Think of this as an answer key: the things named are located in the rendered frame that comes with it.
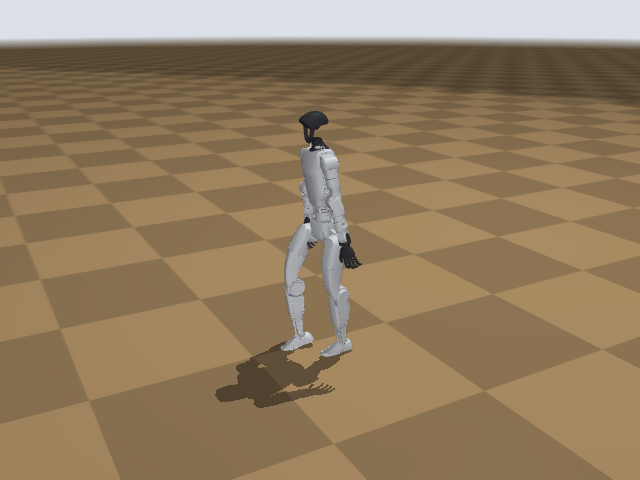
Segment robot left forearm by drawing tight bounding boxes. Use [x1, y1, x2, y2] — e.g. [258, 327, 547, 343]
[329, 196, 349, 243]

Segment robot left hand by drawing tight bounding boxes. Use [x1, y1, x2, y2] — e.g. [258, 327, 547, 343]
[338, 233, 362, 269]

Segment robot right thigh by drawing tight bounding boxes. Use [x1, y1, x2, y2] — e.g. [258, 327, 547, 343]
[284, 222, 318, 296]

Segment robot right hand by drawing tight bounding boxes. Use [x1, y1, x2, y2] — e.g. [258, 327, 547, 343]
[304, 217, 317, 249]

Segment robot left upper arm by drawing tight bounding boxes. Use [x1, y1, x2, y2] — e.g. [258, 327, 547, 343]
[320, 153, 342, 208]

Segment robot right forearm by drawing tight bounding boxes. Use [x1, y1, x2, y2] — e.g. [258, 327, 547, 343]
[301, 192, 316, 222]

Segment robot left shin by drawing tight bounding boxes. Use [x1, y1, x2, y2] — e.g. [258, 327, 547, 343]
[328, 289, 350, 344]

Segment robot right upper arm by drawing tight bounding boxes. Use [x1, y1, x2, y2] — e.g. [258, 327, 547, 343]
[299, 148, 308, 195]

